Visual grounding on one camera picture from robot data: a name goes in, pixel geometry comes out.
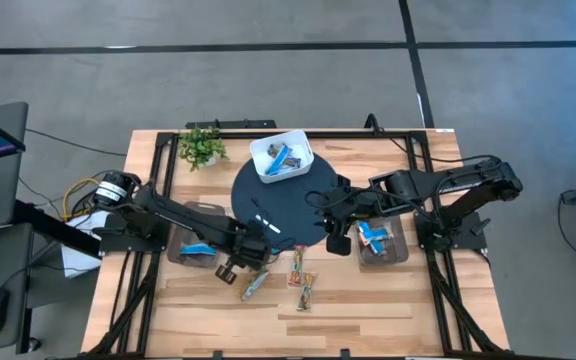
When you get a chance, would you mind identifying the white paper sheet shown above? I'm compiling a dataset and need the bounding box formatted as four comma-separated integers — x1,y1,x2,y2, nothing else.
60,208,114,280

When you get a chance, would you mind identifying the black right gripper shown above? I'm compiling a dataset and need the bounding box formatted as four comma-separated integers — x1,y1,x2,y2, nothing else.
316,174,364,238

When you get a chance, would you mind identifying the smoky transparent plastic tray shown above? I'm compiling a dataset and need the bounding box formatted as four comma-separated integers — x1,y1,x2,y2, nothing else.
166,200,229,269
355,214,410,267

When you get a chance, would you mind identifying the black aluminium table frame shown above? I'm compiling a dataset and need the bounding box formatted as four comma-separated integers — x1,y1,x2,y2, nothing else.
85,128,509,360

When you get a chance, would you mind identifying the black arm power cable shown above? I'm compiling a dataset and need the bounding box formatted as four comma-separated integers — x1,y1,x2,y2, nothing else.
365,113,503,166

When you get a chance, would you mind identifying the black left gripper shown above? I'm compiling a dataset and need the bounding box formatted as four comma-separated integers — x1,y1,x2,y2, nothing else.
227,224,282,271

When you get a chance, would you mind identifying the white label strip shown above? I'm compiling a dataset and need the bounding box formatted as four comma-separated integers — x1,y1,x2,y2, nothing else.
254,213,282,235

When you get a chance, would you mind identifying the yellow cable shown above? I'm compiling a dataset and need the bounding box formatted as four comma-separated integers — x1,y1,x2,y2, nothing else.
61,177,104,221

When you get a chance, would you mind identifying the round dark blue mat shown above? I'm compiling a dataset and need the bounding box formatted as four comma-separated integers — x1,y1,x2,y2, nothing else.
230,152,342,250

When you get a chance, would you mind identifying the white plastic bin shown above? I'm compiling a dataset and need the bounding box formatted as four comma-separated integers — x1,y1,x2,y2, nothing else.
248,129,316,185

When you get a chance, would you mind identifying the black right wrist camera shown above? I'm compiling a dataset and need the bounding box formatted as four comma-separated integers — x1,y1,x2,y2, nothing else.
325,233,353,256

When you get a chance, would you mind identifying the small green potted plant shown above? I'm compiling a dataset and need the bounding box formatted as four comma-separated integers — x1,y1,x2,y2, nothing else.
176,127,229,171

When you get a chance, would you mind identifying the black support beam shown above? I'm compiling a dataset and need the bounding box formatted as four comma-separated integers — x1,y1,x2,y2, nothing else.
12,199,102,260

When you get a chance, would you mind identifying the black power strip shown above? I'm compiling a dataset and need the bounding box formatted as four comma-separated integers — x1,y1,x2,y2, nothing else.
185,118,278,130

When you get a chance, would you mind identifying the black monitor cable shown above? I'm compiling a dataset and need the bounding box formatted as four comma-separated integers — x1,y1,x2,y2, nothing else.
24,128,128,158

